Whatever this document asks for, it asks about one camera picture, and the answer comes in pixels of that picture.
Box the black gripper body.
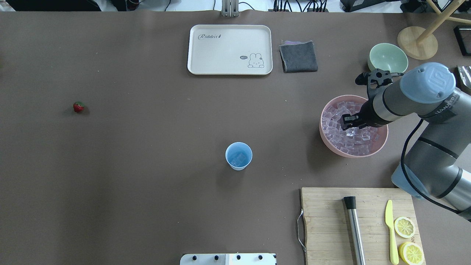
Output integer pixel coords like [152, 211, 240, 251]
[340, 100, 379, 131]

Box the red strawberry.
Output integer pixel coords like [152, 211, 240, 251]
[72, 101, 85, 113]

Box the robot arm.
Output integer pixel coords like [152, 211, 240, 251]
[340, 62, 471, 221]

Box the ice cubes pile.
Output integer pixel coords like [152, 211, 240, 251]
[320, 101, 380, 156]

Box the metal ice scoop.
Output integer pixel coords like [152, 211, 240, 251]
[456, 66, 471, 95]

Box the light blue plastic cup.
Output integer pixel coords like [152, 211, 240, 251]
[225, 142, 253, 171]

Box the pink bowl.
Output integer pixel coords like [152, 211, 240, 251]
[319, 95, 389, 158]

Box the green bowl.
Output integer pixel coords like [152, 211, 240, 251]
[367, 43, 408, 73]

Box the steel muddler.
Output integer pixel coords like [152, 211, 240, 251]
[343, 196, 366, 265]

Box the wooden glass stand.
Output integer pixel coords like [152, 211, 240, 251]
[397, 0, 471, 60]

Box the grey folded cloth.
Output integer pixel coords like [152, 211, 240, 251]
[278, 40, 318, 73]

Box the yellow plastic knife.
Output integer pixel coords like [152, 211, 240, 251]
[384, 200, 399, 265]

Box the lemon slice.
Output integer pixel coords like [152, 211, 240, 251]
[393, 216, 417, 239]
[398, 243, 425, 265]

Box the wooden cutting board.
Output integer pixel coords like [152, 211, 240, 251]
[300, 187, 418, 265]

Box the beige rabbit tray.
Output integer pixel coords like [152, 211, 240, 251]
[187, 25, 273, 75]

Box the aluminium frame post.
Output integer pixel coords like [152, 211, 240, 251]
[221, 0, 240, 17]

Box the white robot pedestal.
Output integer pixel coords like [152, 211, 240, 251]
[180, 253, 277, 265]

